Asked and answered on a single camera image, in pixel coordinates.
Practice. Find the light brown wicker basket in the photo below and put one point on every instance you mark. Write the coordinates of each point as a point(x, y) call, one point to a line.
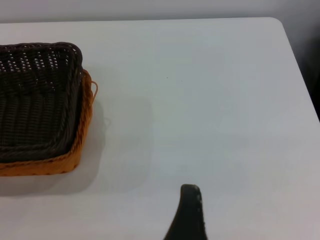
point(75, 160)

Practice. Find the dark brown wicker basket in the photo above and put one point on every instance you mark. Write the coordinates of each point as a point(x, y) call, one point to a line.
point(32, 107)

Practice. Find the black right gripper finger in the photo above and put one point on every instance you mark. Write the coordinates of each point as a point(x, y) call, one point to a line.
point(190, 215)

